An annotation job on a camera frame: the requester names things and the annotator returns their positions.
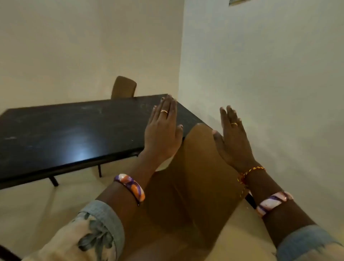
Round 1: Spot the person's right hand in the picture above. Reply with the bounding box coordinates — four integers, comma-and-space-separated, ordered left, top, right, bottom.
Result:
212, 105, 260, 172

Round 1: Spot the person's left hand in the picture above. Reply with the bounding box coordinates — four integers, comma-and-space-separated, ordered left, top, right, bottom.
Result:
144, 94, 184, 162

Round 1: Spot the brown chair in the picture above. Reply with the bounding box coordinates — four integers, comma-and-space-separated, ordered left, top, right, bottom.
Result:
110, 76, 138, 100
122, 123, 257, 261

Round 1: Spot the person's right forearm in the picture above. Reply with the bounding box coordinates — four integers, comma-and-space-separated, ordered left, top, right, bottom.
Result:
238, 164, 344, 261

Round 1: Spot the person's left forearm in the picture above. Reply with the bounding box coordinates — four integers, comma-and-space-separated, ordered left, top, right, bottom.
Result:
23, 150, 172, 261

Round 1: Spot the orange purple bangle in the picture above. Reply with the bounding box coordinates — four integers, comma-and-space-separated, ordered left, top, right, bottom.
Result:
113, 173, 146, 206

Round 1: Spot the white purple bangle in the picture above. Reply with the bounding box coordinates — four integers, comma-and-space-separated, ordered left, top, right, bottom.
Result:
255, 191, 294, 218

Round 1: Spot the black table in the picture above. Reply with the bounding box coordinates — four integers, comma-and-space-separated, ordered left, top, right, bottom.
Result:
0, 93, 213, 190

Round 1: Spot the red yellow thread bracelet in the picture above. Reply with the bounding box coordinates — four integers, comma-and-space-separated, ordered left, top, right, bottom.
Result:
237, 166, 266, 198

